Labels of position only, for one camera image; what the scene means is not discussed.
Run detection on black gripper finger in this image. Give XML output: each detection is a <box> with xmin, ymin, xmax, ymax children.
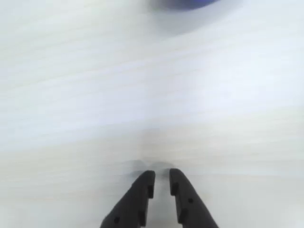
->
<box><xmin>99</xmin><ymin>170</ymin><xmax>156</xmax><ymax>228</ymax></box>
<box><xmin>169</xmin><ymin>168</ymin><xmax>219</xmax><ymax>228</ymax></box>

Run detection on blue rubber duck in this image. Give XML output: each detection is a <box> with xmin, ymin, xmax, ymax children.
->
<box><xmin>148</xmin><ymin>0</ymin><xmax>223</xmax><ymax>11</ymax></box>

